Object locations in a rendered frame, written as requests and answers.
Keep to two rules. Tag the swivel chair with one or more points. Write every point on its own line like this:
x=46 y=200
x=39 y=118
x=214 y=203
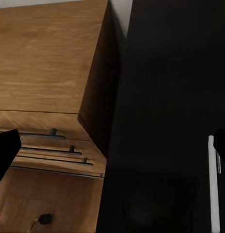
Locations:
x=43 y=219

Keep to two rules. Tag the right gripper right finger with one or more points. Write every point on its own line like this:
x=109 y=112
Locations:
x=219 y=143

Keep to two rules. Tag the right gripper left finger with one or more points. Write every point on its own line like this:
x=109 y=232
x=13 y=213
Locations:
x=10 y=145

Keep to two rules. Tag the cabinet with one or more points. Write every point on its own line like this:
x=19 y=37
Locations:
x=60 y=70

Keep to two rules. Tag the desk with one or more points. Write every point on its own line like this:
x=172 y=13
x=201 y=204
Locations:
x=171 y=98

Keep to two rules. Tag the pen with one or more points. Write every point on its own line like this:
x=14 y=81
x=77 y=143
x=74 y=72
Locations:
x=214 y=203

